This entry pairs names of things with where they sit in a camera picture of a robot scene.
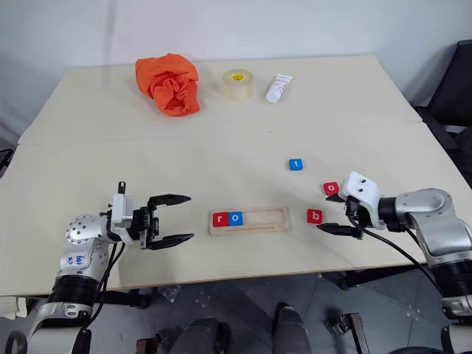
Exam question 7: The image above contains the black office chair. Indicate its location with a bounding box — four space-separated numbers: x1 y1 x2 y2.
412 39 472 185

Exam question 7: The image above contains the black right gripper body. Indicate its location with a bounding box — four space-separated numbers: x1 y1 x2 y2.
344 197 376 240

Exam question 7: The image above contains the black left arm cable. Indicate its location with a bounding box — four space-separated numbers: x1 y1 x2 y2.
72 237 127 354

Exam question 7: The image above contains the crumpled orange cloth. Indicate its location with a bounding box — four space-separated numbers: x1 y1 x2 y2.
134 52 201 117

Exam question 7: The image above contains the white squeeze tube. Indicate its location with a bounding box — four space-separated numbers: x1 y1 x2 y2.
265 72 294 104

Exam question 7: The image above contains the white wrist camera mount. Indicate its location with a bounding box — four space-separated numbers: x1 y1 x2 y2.
339 170 385 230
109 180 134 244

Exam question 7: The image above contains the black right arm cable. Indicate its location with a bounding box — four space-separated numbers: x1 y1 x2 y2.
346 206 449 296

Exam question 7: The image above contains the clear tape roll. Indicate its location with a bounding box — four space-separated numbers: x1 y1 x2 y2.
221 68 257 100

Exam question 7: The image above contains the dark object beside table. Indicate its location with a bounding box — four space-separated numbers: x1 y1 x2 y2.
0 147 13 177

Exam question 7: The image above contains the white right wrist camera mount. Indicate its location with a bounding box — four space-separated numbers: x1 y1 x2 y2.
339 170 385 230

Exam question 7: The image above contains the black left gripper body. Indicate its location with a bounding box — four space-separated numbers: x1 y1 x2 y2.
129 205 160 249

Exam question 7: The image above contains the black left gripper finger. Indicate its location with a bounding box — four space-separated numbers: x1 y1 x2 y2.
147 233 195 252
147 193 192 212

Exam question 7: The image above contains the dark rounded shape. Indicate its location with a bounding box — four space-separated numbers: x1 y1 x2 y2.
271 302 311 354
171 317 230 354

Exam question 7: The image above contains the wooden letter tray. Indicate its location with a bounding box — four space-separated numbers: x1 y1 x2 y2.
207 206 291 236

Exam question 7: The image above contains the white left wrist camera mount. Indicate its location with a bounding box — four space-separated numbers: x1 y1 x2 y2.
109 180 134 244

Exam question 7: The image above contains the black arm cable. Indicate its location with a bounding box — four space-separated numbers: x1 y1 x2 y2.
346 206 449 296
72 237 127 354

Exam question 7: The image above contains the crumpled clear plastic wrapper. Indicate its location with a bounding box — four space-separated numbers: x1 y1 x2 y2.
157 284 182 304

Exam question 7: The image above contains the black table frame bar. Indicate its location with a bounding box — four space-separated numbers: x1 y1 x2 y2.
338 263 433 291
98 289 150 310

